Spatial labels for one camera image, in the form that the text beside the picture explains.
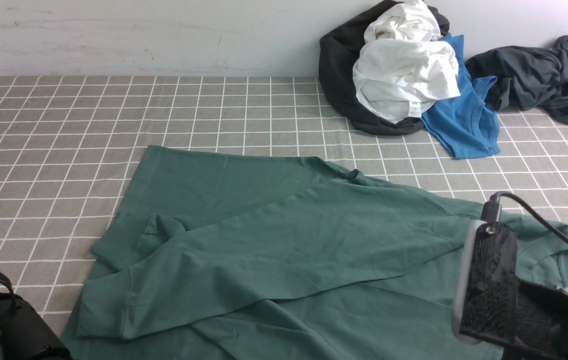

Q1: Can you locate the grey checkered tablecloth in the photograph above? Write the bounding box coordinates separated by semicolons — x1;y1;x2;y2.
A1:
0;76;568;335

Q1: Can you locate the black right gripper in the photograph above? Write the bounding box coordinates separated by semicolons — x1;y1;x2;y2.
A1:
501;280;568;360

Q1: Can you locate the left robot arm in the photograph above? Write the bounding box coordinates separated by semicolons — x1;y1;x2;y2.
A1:
0;272;73;360

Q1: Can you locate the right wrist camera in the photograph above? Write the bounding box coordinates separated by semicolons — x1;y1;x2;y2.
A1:
451;219;519;346

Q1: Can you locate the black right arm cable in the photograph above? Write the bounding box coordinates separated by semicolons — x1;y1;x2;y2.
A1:
480;191;568;268

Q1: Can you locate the dark grey crumpled garment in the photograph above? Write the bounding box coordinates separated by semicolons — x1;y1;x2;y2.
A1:
465;35;568;125

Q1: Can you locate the white t-shirt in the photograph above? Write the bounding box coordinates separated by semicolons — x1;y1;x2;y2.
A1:
352;0;461;124

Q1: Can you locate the green long-sleeve top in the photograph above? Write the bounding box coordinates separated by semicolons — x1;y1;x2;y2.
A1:
60;145;568;360

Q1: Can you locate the blue tank top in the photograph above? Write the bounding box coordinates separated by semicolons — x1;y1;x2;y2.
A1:
421;34;501;160

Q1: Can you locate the black garment under pile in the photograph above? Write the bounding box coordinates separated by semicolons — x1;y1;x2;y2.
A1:
318;0;450;136

